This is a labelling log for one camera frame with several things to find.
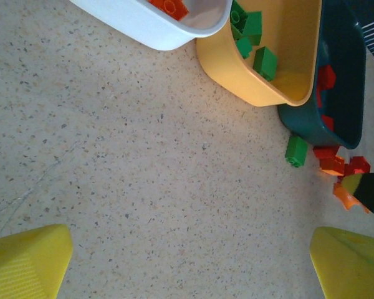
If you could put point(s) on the yellow plastic container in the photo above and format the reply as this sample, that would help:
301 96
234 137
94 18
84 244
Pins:
224 71

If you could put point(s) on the red curved lego brick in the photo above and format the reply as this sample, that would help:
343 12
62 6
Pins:
358 165

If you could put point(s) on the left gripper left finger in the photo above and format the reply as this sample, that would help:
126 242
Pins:
25 268

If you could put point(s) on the green lego brick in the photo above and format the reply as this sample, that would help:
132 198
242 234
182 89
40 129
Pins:
265 63
254 26
238 18
244 47
296 151

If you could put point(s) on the orange curved lego brick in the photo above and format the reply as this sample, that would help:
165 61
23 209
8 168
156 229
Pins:
349 199

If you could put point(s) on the white plastic container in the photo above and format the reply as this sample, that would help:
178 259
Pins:
149 28

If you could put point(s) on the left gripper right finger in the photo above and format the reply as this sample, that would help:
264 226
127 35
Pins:
352 268

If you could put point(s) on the long red lego brick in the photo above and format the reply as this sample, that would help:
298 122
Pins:
326 76

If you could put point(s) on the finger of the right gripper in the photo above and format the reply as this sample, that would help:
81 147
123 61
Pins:
371 193

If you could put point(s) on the teal plastic container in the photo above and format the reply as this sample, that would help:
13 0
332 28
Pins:
302 124

